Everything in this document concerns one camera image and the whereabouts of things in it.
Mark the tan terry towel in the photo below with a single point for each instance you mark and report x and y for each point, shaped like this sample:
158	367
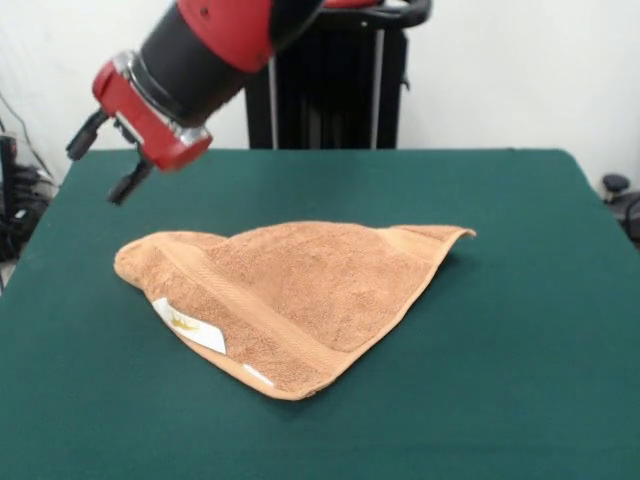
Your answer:
300	290

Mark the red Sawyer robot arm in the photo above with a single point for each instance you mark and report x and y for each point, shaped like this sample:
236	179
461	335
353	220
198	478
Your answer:
200	50

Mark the dark green table cloth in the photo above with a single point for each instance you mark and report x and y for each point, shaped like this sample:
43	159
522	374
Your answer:
450	350

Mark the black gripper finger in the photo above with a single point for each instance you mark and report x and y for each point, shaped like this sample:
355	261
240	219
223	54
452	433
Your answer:
129	184
86	135

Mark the black equipment box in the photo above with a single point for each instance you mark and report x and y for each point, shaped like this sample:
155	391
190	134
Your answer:
7	175

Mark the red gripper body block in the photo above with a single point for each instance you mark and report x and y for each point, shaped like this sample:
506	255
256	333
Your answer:
145	125

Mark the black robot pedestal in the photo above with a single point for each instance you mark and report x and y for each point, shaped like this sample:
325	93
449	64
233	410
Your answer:
325	100

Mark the black office chair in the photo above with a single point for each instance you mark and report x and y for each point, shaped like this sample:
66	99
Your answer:
625	200

